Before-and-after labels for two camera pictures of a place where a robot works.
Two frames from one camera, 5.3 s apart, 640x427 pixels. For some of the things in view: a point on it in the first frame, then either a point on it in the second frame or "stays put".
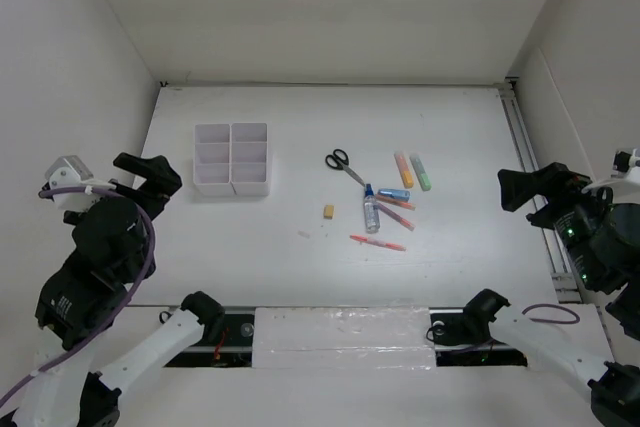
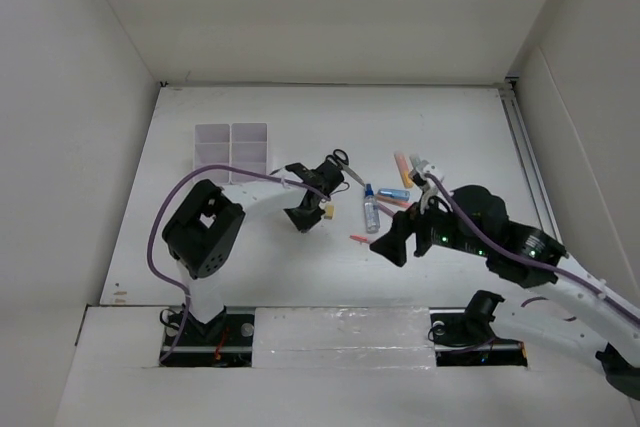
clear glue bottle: x=372 y=223 stays put
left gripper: x=164 y=179 to x=306 y=223
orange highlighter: x=404 y=170 stays put
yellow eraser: x=329 y=212 stays put
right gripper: x=560 y=185 to x=391 y=244
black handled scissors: x=340 y=160 stays put
